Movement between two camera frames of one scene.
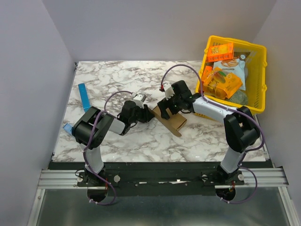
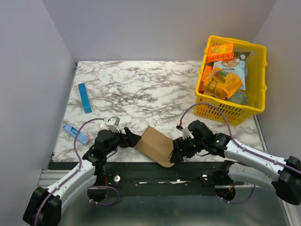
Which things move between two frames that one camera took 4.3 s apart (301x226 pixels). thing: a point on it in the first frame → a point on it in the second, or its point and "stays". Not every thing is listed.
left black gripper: [147, 115] → [130, 139]
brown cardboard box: [176, 122] → [156, 146]
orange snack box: [220, 52] stays
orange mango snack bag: [218, 84] stays
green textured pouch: [240, 97] stays
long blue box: [84, 96] stays
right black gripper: [164, 107] → [179, 147]
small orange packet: [207, 69] stays
